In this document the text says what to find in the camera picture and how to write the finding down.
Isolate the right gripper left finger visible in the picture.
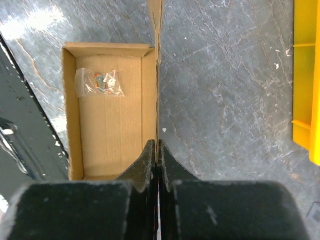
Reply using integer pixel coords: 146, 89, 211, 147
0, 140, 158, 240

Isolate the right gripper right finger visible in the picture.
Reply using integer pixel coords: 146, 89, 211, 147
157, 140, 309, 240

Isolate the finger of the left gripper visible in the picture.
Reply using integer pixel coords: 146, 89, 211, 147
0, 38, 69, 200

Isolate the brown cardboard box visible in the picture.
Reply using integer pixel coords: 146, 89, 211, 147
62, 0, 164, 181

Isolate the small clear plastic bag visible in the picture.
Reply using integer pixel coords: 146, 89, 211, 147
74, 68, 125, 98

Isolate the yellow plastic tray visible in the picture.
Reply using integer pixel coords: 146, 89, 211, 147
292, 0, 320, 165

